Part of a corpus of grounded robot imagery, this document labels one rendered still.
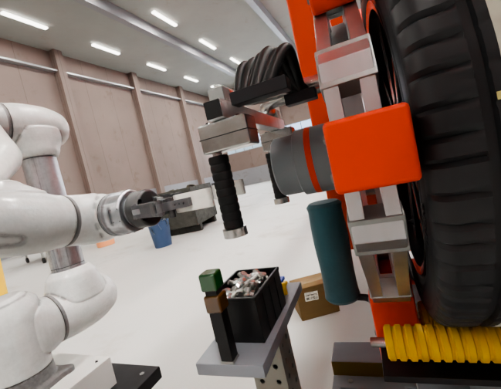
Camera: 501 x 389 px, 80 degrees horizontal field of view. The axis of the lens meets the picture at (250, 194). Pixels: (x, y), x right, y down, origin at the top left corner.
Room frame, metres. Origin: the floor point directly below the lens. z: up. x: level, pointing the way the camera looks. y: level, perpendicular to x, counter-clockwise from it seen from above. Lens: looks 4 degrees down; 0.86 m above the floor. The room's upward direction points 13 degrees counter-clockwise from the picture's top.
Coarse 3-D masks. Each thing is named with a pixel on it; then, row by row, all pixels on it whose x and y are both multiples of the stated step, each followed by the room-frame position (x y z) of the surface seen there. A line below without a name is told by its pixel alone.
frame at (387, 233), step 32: (320, 32) 0.42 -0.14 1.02; (352, 32) 0.38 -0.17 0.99; (320, 64) 0.37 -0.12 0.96; (352, 64) 0.35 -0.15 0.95; (352, 192) 0.36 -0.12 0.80; (384, 192) 0.35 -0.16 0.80; (352, 224) 0.37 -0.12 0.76; (384, 224) 0.35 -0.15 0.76; (384, 256) 0.68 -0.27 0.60; (384, 288) 0.49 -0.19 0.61
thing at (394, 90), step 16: (368, 16) 0.58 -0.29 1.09; (368, 32) 0.64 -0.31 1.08; (384, 32) 0.40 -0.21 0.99; (384, 48) 0.60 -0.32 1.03; (384, 64) 0.72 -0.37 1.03; (384, 80) 0.72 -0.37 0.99; (384, 96) 0.77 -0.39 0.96; (400, 96) 0.54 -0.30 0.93; (400, 192) 0.77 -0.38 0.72; (416, 192) 0.55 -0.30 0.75; (416, 208) 0.62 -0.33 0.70; (416, 224) 0.64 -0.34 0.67; (416, 240) 0.65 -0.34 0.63; (416, 256) 0.59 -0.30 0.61
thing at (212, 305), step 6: (222, 294) 0.65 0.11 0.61; (204, 300) 0.64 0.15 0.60; (210, 300) 0.64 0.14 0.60; (216, 300) 0.63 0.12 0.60; (222, 300) 0.64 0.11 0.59; (210, 306) 0.64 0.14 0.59; (216, 306) 0.63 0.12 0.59; (222, 306) 0.64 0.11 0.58; (210, 312) 0.64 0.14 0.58; (216, 312) 0.63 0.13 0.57
